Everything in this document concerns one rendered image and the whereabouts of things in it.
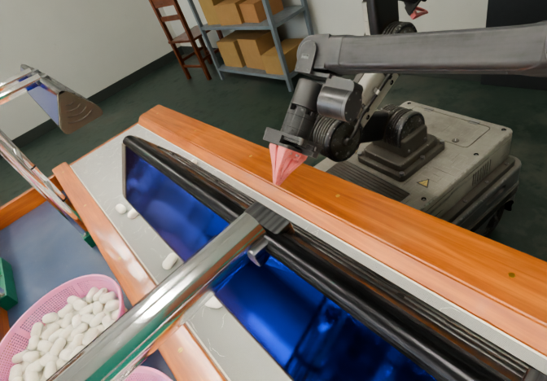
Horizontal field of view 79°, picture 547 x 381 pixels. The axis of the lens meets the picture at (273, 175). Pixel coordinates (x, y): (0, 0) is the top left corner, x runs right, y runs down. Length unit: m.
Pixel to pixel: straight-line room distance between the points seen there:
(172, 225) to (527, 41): 0.45
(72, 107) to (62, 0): 4.19
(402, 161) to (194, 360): 0.83
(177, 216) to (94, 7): 4.75
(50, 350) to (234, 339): 0.38
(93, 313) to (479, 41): 0.83
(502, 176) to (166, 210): 1.21
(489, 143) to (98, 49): 4.48
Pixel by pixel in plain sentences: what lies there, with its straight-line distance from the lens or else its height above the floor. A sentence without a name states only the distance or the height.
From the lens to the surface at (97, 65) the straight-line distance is 4.96.
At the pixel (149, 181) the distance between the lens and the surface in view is 0.33.
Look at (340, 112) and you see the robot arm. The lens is 0.58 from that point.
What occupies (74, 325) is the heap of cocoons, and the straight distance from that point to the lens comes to 0.83.
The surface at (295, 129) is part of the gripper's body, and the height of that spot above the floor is 0.93.
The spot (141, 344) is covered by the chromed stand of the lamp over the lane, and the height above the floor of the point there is 1.11.
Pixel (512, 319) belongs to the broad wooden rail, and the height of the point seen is 0.76.
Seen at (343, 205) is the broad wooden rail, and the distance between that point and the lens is 0.68.
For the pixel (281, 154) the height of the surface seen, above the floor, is 0.91.
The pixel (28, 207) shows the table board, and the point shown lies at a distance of 1.52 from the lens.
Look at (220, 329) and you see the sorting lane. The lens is 0.63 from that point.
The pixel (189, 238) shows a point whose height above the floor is 1.08.
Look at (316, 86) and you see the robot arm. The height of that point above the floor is 0.98.
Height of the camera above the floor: 1.25
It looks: 37 degrees down
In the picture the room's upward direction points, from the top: 22 degrees counter-clockwise
